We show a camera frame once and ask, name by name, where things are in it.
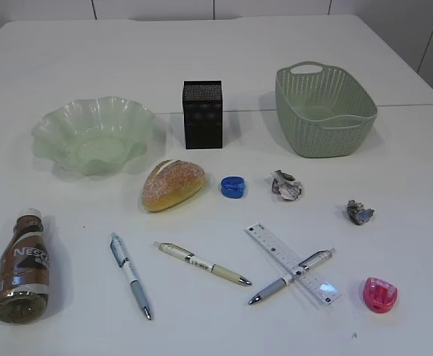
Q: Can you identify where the blue white pen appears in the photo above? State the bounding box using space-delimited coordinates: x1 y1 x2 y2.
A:
110 232 153 320

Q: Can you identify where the pink pencil sharpener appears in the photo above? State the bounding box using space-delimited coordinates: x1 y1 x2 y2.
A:
363 277 398 314

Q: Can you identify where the grey clear pen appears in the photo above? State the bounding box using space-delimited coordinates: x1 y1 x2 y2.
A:
248 248 341 305

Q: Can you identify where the black mesh pen holder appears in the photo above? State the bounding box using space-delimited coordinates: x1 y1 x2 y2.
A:
182 81 223 149

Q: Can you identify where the green plastic basket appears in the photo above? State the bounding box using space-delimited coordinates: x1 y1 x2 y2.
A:
275 62 377 158

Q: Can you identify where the small paper ball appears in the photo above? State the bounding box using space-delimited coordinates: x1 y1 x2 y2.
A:
346 200 375 225

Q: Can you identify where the brown Nescafe coffee bottle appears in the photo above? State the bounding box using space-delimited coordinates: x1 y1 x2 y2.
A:
0 208 50 324

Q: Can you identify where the sugar coated bread roll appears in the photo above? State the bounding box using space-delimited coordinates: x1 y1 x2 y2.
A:
142 159 205 212

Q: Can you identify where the blue pencil sharpener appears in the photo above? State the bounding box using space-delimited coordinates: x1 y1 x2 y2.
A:
220 176 246 199

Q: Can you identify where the clear plastic ruler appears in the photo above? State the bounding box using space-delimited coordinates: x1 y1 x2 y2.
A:
245 222 328 306

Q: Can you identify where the green wavy glass plate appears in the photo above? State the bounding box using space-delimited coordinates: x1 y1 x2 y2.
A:
31 96 155 175

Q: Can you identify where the large paper ball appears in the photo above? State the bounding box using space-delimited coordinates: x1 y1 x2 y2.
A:
271 170 304 201

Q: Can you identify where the beige white pen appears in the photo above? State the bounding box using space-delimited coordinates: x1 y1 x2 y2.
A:
154 242 252 286

